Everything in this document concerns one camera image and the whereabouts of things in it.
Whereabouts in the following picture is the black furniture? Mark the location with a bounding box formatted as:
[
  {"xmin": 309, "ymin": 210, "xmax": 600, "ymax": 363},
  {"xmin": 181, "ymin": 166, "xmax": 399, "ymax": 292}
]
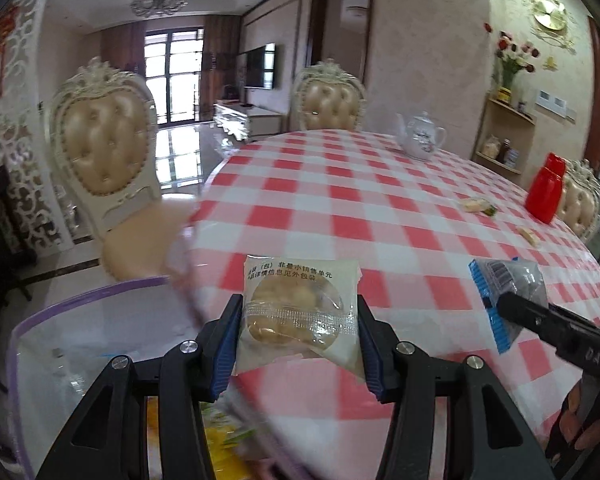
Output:
[{"xmin": 0, "ymin": 162, "xmax": 37, "ymax": 306}]

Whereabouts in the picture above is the white lattice screen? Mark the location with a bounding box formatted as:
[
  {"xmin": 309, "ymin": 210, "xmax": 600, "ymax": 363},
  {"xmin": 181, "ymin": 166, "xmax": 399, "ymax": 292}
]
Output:
[{"xmin": 0, "ymin": 0, "xmax": 76, "ymax": 251}]

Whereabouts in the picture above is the person's right hand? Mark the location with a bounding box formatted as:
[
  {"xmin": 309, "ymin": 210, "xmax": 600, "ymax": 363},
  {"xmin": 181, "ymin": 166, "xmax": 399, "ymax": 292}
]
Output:
[{"xmin": 545, "ymin": 372, "xmax": 600, "ymax": 468}]

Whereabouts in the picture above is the white teapot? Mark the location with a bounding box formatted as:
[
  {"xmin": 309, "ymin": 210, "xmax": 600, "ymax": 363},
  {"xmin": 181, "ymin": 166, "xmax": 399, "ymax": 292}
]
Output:
[{"xmin": 395, "ymin": 111, "xmax": 448, "ymax": 162}]

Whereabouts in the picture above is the large cream tufted dining chair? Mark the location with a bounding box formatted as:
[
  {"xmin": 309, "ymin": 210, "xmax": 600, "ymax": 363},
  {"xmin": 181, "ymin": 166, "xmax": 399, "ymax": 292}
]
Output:
[{"xmin": 47, "ymin": 57, "xmax": 193, "ymax": 281}]

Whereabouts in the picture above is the clear plastic storage bag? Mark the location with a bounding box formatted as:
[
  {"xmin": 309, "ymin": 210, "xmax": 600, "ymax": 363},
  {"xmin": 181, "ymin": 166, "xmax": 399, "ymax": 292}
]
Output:
[{"xmin": 7, "ymin": 275, "xmax": 306, "ymax": 480}]

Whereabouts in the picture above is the brown door frame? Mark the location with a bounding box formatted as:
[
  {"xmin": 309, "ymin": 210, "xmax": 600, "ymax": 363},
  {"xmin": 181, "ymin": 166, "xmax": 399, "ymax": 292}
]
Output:
[{"xmin": 307, "ymin": 0, "xmax": 377, "ymax": 128}]

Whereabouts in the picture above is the vase of red flowers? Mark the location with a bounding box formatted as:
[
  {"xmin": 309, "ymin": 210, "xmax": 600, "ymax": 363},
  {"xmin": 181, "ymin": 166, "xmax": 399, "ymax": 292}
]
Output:
[{"xmin": 490, "ymin": 32, "xmax": 538, "ymax": 104}]

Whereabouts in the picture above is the red thermos jug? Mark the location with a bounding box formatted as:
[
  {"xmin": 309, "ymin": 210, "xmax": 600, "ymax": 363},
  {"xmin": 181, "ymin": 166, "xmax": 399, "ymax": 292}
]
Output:
[{"xmin": 525, "ymin": 152, "xmax": 567, "ymax": 224}]

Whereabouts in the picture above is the red white checked tablecloth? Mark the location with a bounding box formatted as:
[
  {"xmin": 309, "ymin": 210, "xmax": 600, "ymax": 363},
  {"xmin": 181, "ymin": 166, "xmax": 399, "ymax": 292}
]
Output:
[{"xmin": 187, "ymin": 129, "xmax": 600, "ymax": 480}]

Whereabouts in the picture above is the wooden corner shelf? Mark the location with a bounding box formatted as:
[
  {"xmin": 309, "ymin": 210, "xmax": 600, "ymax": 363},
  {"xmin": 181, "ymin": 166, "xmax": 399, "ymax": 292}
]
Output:
[{"xmin": 472, "ymin": 95, "xmax": 537, "ymax": 177}]

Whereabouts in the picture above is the white television cabinet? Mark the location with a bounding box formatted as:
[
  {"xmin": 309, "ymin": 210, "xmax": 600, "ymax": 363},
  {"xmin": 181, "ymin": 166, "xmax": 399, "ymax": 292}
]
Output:
[{"xmin": 214, "ymin": 101, "xmax": 284, "ymax": 142}]

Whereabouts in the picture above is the blue dark cookie packet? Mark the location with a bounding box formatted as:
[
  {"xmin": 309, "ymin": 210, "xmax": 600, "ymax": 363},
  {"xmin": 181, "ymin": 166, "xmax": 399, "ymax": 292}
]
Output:
[{"xmin": 469, "ymin": 256, "xmax": 549, "ymax": 356}]

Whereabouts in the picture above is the brown curtain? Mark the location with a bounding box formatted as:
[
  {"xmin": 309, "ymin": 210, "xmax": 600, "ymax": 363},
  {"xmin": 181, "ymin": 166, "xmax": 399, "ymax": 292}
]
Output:
[
  {"xmin": 202, "ymin": 15, "xmax": 242, "ymax": 106},
  {"xmin": 100, "ymin": 22, "xmax": 146, "ymax": 126}
]

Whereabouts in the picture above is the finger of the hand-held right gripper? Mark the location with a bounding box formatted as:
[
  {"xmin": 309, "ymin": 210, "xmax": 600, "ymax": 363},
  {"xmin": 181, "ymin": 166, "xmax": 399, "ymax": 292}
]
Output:
[{"xmin": 497, "ymin": 292, "xmax": 581, "ymax": 348}]

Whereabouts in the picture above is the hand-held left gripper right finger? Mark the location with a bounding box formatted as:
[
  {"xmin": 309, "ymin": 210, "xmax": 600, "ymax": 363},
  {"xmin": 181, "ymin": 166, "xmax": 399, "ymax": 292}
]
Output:
[{"xmin": 357, "ymin": 295, "xmax": 556, "ymax": 480}]

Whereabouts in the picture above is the small yellow green snack packet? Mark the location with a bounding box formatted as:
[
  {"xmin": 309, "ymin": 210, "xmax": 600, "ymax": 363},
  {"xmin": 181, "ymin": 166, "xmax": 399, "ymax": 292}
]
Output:
[{"xmin": 460, "ymin": 197, "xmax": 498, "ymax": 217}]

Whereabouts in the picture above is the wall television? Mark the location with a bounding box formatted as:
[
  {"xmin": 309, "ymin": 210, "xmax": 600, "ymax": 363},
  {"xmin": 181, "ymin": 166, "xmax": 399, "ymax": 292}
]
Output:
[{"xmin": 245, "ymin": 44, "xmax": 277, "ymax": 91}]

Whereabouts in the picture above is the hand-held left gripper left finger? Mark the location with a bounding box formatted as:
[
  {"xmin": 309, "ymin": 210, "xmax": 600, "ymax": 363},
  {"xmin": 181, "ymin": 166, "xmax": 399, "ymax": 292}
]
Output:
[{"xmin": 35, "ymin": 295, "xmax": 243, "ymax": 480}]

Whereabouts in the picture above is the gold wall clock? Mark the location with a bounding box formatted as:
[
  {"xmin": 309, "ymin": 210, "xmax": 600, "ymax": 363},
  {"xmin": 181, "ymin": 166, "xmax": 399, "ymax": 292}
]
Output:
[{"xmin": 525, "ymin": 0, "xmax": 577, "ymax": 52}]

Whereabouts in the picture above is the clear golden pastry packet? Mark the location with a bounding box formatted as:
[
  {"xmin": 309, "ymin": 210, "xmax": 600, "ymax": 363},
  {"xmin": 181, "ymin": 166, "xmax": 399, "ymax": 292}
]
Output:
[{"xmin": 231, "ymin": 255, "xmax": 366, "ymax": 386}]

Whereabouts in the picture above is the glass balcony door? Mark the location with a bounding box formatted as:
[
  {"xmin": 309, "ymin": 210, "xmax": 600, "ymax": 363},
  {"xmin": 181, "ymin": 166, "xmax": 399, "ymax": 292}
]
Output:
[{"xmin": 142, "ymin": 30, "xmax": 204, "ymax": 123}]

